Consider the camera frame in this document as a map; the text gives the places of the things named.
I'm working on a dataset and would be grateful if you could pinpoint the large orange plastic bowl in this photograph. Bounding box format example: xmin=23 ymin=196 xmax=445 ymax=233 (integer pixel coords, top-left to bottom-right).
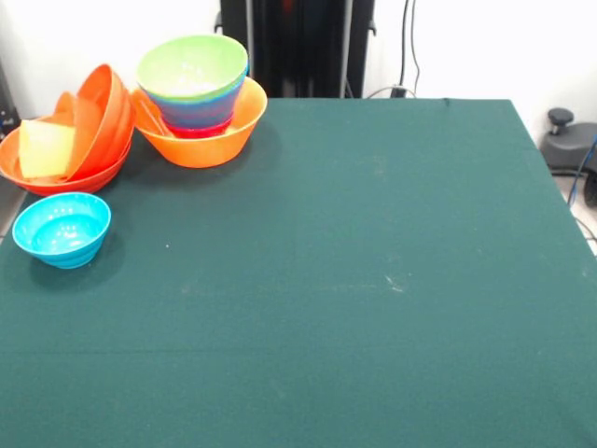
xmin=131 ymin=77 xmax=269 ymax=169

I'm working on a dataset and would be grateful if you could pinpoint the small magenta plastic bowl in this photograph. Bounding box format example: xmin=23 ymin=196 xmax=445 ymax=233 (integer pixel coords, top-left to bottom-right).
xmin=164 ymin=119 xmax=233 ymax=140

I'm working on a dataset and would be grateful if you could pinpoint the small blue plastic bowl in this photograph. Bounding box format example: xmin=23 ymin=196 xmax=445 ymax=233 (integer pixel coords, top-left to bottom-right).
xmin=160 ymin=109 xmax=237 ymax=132

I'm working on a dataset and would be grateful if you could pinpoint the large blue plastic bowl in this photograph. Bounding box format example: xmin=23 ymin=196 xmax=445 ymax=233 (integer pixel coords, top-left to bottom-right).
xmin=142 ymin=58 xmax=252 ymax=120

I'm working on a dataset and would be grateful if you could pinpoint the green plastic bowl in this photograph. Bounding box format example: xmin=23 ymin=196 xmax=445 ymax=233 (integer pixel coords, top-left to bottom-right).
xmin=135 ymin=34 xmax=250 ymax=104

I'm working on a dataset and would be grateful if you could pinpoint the large red plastic bowl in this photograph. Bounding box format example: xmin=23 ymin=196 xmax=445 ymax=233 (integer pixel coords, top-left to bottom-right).
xmin=64 ymin=63 xmax=137 ymax=182
xmin=0 ymin=114 xmax=134 ymax=197

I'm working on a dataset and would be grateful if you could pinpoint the small orange-red plastic bowl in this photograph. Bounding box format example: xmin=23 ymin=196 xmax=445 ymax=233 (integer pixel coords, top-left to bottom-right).
xmin=54 ymin=91 xmax=111 ymax=181

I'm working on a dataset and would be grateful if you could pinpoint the yellow plastic cup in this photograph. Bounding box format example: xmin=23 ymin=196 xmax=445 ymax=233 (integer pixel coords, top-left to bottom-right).
xmin=17 ymin=119 xmax=77 ymax=180

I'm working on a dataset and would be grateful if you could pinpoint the dark green tablecloth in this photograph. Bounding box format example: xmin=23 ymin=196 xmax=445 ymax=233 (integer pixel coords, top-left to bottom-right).
xmin=0 ymin=95 xmax=597 ymax=448

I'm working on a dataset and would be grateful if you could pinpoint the small cyan plastic bowl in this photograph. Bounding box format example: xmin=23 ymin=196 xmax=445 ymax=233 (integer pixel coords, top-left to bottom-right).
xmin=11 ymin=191 xmax=112 ymax=271

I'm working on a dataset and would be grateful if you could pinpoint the black wall cable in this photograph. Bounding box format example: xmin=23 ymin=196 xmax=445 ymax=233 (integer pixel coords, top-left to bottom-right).
xmin=398 ymin=0 xmax=423 ymax=94

